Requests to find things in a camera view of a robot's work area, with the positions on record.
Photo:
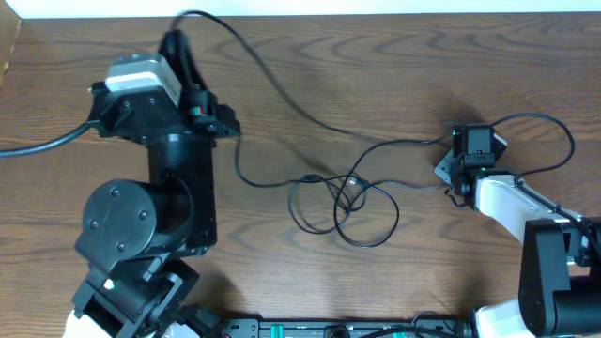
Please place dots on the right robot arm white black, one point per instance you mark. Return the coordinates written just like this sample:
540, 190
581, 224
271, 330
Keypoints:
559, 280

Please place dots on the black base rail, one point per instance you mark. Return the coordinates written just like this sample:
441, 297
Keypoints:
196, 322

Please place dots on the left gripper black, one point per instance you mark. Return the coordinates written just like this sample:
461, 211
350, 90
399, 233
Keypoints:
207, 105

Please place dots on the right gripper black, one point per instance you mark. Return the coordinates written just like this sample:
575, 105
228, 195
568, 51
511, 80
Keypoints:
441, 169

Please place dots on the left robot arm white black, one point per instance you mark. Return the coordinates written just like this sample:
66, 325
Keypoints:
137, 234

